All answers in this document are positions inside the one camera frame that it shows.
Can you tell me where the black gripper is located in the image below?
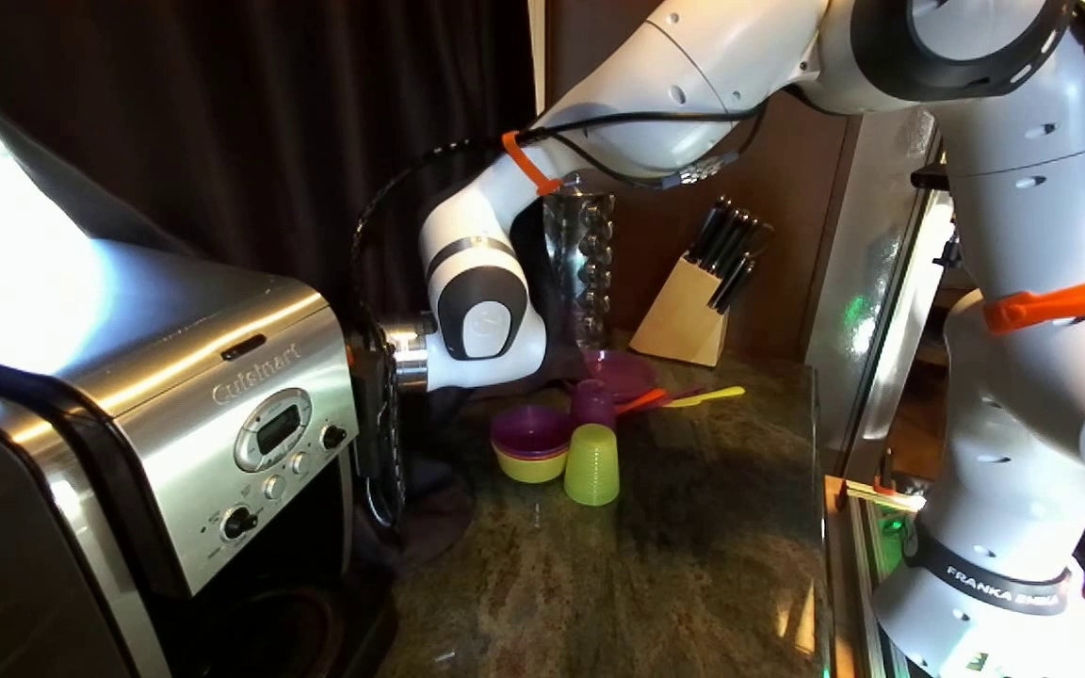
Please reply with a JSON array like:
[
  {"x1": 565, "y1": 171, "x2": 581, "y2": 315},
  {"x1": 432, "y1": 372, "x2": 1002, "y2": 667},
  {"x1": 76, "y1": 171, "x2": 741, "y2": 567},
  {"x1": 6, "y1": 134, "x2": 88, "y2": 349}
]
[{"x1": 350, "y1": 329, "x2": 414, "y2": 541}]

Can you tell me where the silver toaster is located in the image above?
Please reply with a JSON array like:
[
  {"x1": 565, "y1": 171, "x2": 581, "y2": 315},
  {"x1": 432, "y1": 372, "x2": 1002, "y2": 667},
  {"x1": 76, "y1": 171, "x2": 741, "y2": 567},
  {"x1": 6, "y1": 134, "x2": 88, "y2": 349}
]
[{"x1": 0, "y1": 60, "x2": 408, "y2": 678}]

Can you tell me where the magenta plastic bowl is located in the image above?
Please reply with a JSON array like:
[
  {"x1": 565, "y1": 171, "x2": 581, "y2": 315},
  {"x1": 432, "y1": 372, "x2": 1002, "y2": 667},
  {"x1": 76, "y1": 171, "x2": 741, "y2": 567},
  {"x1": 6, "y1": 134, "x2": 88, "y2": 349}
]
[{"x1": 487, "y1": 399, "x2": 575, "y2": 458}]

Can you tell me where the yellow plastic bowl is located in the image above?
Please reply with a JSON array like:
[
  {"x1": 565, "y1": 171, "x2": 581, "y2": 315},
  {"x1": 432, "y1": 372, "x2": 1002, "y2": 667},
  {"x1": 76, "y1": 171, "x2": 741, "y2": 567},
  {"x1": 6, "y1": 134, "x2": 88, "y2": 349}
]
[{"x1": 492, "y1": 443, "x2": 572, "y2": 488}]

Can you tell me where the yellow-green plastic cup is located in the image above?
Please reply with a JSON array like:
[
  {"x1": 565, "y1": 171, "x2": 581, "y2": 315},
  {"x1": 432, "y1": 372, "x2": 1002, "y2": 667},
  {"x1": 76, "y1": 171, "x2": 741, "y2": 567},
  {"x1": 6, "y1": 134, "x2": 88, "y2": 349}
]
[{"x1": 561, "y1": 421, "x2": 626, "y2": 511}]

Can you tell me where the purple plastic plate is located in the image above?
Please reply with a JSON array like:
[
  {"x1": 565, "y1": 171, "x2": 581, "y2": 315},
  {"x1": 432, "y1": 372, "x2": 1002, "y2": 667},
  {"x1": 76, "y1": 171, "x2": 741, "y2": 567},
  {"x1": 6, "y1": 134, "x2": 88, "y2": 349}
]
[{"x1": 575, "y1": 346, "x2": 664, "y2": 407}]

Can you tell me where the orange plastic spoon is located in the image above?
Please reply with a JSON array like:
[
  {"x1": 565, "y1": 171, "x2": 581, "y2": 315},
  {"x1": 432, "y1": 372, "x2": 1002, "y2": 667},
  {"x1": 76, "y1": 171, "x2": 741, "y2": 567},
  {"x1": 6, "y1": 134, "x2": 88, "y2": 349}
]
[{"x1": 613, "y1": 385, "x2": 670, "y2": 421}]

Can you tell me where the wooden knife block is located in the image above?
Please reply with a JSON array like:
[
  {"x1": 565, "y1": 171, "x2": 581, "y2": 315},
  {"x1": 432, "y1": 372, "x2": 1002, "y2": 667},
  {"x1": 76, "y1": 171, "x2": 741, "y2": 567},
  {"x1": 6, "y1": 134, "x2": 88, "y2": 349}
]
[{"x1": 626, "y1": 254, "x2": 737, "y2": 372}]

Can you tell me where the black curtain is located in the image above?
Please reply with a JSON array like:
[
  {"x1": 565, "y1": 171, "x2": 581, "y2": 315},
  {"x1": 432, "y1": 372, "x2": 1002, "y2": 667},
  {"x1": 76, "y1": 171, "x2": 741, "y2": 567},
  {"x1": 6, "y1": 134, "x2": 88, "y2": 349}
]
[{"x1": 0, "y1": 0, "x2": 537, "y2": 368}]

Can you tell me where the robot mounting stand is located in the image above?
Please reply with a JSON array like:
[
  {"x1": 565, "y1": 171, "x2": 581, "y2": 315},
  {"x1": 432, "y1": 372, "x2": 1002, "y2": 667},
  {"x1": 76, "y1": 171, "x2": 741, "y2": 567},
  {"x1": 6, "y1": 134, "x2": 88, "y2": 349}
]
[{"x1": 817, "y1": 468, "x2": 934, "y2": 678}]

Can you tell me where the reflective metal panel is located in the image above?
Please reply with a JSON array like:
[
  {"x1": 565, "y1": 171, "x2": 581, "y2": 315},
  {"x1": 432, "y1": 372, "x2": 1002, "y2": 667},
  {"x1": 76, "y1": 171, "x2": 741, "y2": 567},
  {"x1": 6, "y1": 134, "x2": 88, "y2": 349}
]
[{"x1": 802, "y1": 105, "x2": 966, "y2": 463}]

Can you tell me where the orange strap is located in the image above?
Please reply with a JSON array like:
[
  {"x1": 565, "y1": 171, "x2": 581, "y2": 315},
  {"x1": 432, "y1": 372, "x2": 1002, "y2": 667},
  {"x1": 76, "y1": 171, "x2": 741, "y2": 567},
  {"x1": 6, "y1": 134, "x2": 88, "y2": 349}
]
[
  {"x1": 498, "y1": 123, "x2": 565, "y2": 201},
  {"x1": 981, "y1": 265, "x2": 1085, "y2": 338}
]

